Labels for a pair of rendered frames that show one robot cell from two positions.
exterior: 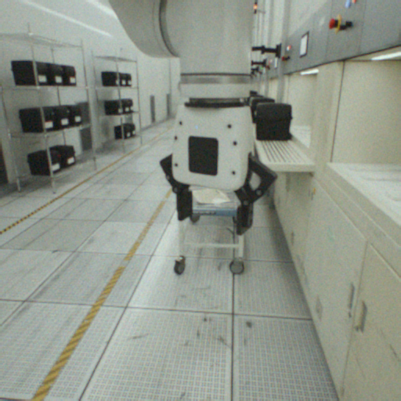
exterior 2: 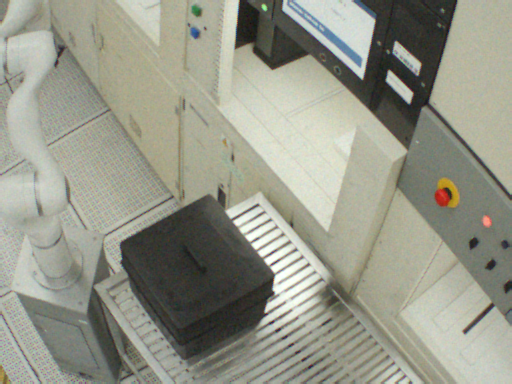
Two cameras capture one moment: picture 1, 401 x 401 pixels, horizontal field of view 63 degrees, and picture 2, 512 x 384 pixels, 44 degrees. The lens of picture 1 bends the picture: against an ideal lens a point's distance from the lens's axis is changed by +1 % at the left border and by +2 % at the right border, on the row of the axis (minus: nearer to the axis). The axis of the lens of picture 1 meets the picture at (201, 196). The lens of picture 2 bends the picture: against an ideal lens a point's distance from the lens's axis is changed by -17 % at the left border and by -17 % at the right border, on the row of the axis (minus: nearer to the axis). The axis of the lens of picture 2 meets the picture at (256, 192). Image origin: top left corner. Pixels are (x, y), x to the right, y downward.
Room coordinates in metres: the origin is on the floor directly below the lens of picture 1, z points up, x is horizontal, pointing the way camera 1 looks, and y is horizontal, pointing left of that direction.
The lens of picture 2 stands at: (-1.12, 0.58, 2.56)
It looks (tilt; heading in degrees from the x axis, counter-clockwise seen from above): 55 degrees down; 312
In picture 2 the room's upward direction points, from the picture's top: 7 degrees clockwise
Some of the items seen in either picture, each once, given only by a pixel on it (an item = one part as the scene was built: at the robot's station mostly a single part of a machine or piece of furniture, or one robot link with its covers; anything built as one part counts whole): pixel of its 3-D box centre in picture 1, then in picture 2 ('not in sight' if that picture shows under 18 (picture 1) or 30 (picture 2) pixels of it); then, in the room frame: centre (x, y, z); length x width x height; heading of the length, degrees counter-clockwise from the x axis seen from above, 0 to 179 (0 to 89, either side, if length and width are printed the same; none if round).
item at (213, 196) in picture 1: (209, 195); not in sight; (2.16, -0.06, 0.47); 0.31 x 0.23 x 0.02; 16
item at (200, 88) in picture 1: (213, 88); not in sight; (0.42, -0.01, 1.18); 0.09 x 0.08 x 0.03; 59
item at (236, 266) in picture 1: (214, 215); not in sight; (2.34, -0.10, 0.24); 0.97 x 0.52 x 0.48; 177
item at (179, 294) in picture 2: not in sight; (194, 267); (-0.46, 0.02, 0.98); 0.29 x 0.29 x 0.13; 83
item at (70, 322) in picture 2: not in sight; (75, 314); (-0.10, 0.29, 0.38); 0.28 x 0.28 x 0.76; 39
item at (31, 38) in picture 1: (52, 111); not in sight; (4.25, 1.87, 0.89); 1.22 x 0.47 x 1.77; 174
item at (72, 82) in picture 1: (63, 75); not in sight; (4.62, 1.83, 1.31); 0.30 x 0.28 x 0.26; 178
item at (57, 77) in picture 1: (48, 74); not in sight; (4.25, 1.86, 1.31); 0.30 x 0.28 x 0.26; 179
